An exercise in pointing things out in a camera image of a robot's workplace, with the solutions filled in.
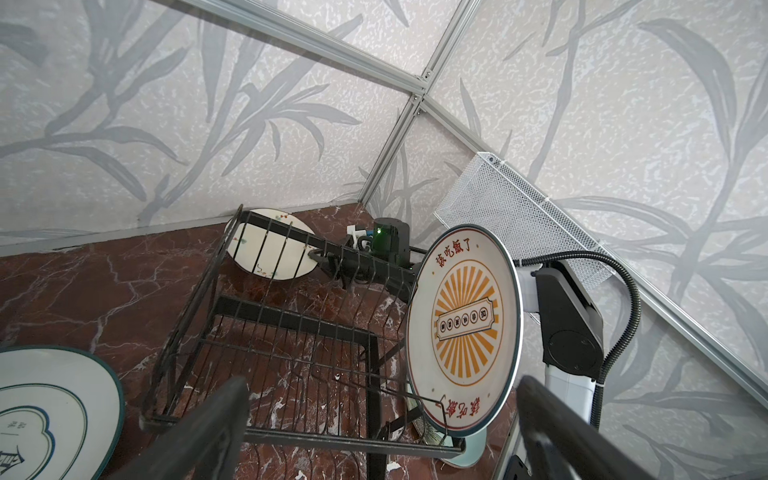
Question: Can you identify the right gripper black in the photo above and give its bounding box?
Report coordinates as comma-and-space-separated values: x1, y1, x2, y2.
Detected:
308, 247, 415, 300

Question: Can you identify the white wire mesh basket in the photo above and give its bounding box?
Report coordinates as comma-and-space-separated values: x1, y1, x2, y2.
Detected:
435, 152, 605, 259

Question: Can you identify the cream plate with plum blossoms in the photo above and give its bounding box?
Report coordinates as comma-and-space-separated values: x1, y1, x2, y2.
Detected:
227, 208, 317, 281

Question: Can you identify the white plate cloud emblem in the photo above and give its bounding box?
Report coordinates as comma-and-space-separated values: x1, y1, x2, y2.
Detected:
1, 346, 126, 479

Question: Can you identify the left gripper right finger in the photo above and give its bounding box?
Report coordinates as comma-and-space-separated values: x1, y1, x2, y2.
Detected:
516, 376, 651, 479

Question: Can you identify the black wire dish rack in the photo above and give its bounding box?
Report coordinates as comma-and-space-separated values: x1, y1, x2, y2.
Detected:
140, 209, 464, 479

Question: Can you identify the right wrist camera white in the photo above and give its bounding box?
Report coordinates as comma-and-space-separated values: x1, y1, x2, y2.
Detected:
346, 225, 374, 251

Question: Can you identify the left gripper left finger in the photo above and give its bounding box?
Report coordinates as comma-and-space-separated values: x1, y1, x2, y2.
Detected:
111, 376, 250, 479

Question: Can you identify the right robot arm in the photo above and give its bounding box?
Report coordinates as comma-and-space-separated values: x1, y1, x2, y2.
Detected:
310, 218, 641, 452

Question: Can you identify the sunburst plate teal rim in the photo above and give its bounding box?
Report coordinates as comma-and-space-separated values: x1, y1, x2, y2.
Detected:
406, 224, 523, 438

